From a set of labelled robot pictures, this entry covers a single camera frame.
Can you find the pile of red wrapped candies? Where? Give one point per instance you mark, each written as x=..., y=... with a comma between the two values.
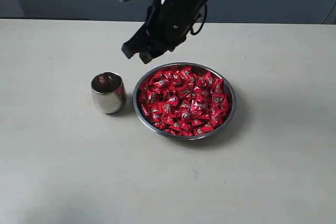
x=183, y=102

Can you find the stainless steel cup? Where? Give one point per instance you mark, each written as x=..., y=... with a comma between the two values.
x=108, y=92

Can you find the stainless steel bowl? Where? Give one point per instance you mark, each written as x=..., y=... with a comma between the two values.
x=184, y=102

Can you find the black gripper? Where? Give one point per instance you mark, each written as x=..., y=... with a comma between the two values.
x=166, y=27

